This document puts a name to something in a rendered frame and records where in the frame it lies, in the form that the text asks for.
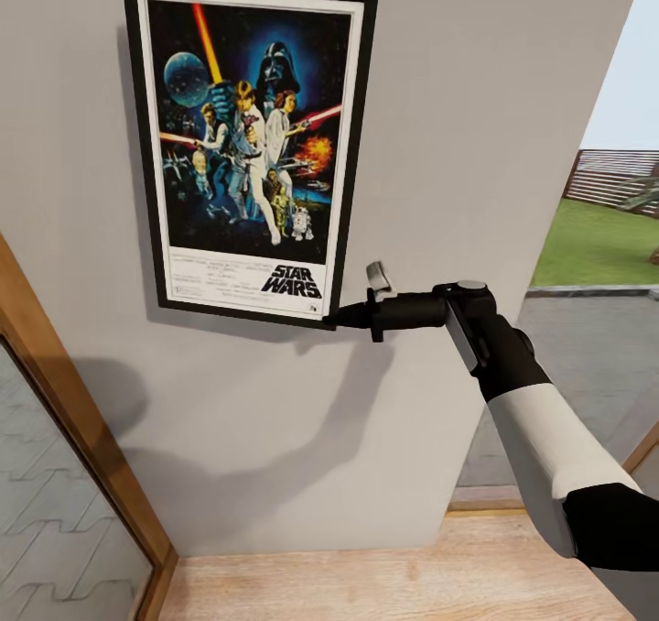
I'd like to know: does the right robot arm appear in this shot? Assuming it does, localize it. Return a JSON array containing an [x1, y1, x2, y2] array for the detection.
[[322, 260, 659, 621]]

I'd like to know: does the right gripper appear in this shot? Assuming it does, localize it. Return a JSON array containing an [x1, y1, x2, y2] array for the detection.
[[322, 288, 421, 343]]

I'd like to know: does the poster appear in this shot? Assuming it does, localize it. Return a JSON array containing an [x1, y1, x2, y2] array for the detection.
[[124, 0, 378, 332]]

